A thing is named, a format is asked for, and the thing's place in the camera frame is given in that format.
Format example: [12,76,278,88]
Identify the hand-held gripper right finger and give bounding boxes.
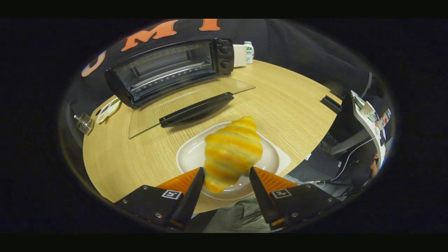
[249,166,342,231]

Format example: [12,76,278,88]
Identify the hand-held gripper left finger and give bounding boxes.
[114,167,205,231]

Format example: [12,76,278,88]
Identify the yellow croissant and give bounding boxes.
[204,116,263,194]

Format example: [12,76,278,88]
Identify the black toaster oven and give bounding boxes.
[104,38,256,139]

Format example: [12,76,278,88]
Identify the white pop-up toaster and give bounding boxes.
[233,44,247,68]

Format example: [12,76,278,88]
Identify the person's grey trousers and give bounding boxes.
[201,194,272,233]

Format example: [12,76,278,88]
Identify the white oval plate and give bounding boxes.
[176,121,291,201]

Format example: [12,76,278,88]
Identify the black block at table edge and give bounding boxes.
[320,95,342,114]

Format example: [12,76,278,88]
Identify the small white snack dish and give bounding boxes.
[95,98,121,124]

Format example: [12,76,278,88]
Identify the white side desk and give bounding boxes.
[350,90,386,168]

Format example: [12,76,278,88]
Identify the white bottle with green label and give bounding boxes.
[244,41,254,64]

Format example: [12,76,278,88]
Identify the white cable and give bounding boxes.
[331,135,377,182]

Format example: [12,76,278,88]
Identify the wire mesh holder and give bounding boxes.
[73,112,94,135]

